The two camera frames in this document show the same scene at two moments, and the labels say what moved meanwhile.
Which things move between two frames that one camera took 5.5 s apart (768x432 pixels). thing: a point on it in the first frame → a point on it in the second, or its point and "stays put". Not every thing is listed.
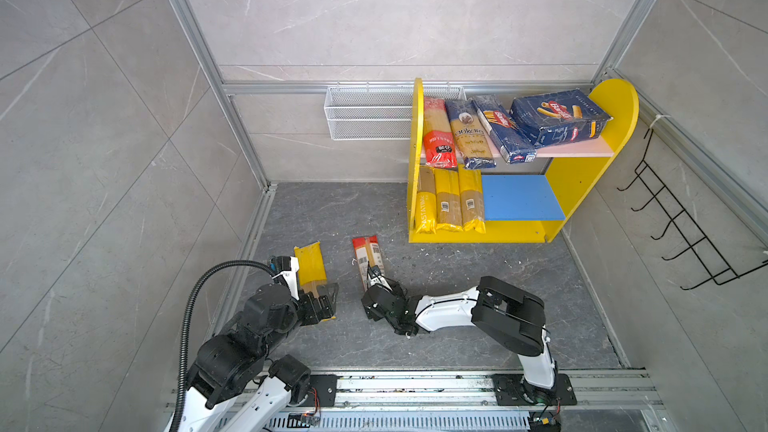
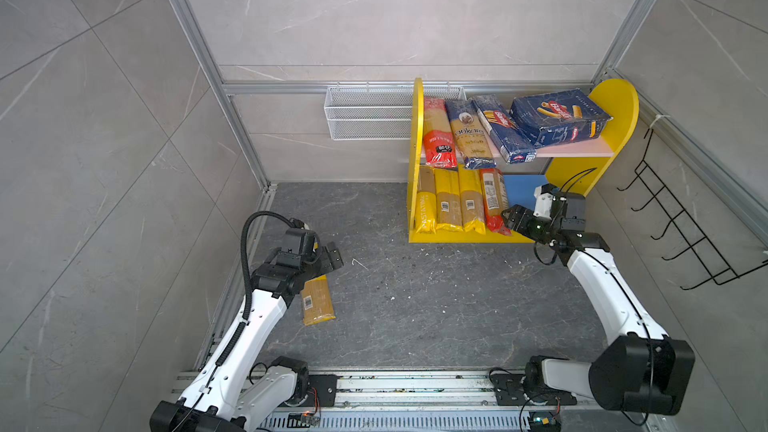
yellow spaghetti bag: x=448 y=200 stays put
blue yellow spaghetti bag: x=470 y=135 stays put
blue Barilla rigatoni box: x=559 y=117 stays put
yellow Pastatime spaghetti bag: x=426 y=204 stays put
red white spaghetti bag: x=367 y=251 → x=495 y=199
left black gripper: x=327 y=304 → x=326 y=263
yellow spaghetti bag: x=471 y=195 stays put
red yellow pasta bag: x=439 y=142 stays put
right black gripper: x=396 y=293 → x=522 y=226
